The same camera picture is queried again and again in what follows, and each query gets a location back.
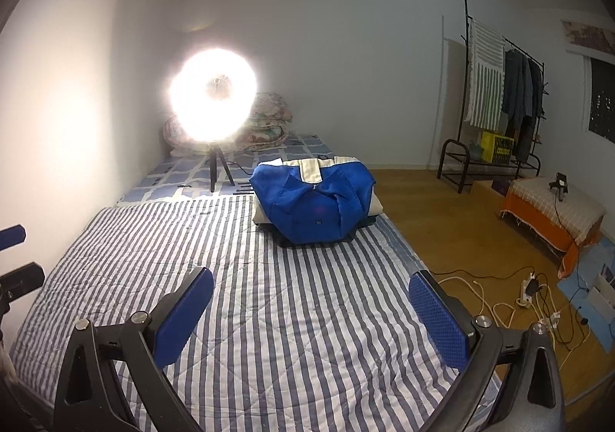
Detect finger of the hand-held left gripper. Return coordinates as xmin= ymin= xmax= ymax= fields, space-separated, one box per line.
xmin=0 ymin=262 xmax=45 ymax=317
xmin=0 ymin=224 xmax=26 ymax=252

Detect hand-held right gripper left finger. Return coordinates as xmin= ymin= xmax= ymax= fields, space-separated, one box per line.
xmin=52 ymin=266 xmax=215 ymax=432

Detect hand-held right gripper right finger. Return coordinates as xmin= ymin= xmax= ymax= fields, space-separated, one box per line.
xmin=408 ymin=269 xmax=567 ymax=432

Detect beige jacket with blue lining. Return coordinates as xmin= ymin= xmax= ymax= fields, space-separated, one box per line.
xmin=249 ymin=156 xmax=384 ymax=245

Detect dark hanging clothes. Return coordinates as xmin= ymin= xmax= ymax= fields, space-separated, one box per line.
xmin=501 ymin=48 xmax=545 ymax=155

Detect black clothes rack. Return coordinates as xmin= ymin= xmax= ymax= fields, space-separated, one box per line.
xmin=436 ymin=0 xmax=547 ymax=195

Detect blue white striped blanket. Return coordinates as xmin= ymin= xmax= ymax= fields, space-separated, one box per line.
xmin=10 ymin=194 xmax=501 ymax=432

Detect dark blue garment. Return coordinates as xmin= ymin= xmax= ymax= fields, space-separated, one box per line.
xmin=276 ymin=215 xmax=380 ymax=249

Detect blue checkered bed sheet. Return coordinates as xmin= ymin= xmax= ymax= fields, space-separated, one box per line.
xmin=118 ymin=133 xmax=338 ymax=208

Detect blue floor mat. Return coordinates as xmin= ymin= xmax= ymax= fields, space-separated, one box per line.
xmin=556 ymin=240 xmax=615 ymax=318

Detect low table with orange cloth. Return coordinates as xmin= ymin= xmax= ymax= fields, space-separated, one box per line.
xmin=499 ymin=175 xmax=607 ymax=280

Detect white box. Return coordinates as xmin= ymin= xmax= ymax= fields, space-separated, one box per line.
xmin=588 ymin=263 xmax=615 ymax=314

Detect small black phone stand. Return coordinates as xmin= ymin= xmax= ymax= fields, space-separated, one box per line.
xmin=550 ymin=173 xmax=570 ymax=200

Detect yellow crate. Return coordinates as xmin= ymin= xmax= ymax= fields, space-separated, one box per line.
xmin=480 ymin=130 xmax=516 ymax=162

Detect folded floral quilt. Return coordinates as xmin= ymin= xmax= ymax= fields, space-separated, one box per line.
xmin=163 ymin=92 xmax=295 ymax=157

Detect striped hanging towel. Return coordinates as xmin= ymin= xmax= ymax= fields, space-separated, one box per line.
xmin=466 ymin=19 xmax=506 ymax=128

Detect dark window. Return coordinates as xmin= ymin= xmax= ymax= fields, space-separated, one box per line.
xmin=583 ymin=55 xmax=615 ymax=145

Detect white power strip with cables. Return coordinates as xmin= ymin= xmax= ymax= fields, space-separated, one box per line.
xmin=427 ymin=269 xmax=565 ymax=356

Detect black cable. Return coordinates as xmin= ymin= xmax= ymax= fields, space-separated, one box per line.
xmin=480 ymin=266 xmax=594 ymax=347

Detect ring light with tripod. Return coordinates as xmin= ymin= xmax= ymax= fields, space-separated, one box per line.
xmin=168 ymin=48 xmax=258 ymax=193

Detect wall poster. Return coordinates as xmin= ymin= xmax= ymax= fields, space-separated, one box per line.
xmin=561 ymin=18 xmax=615 ymax=56

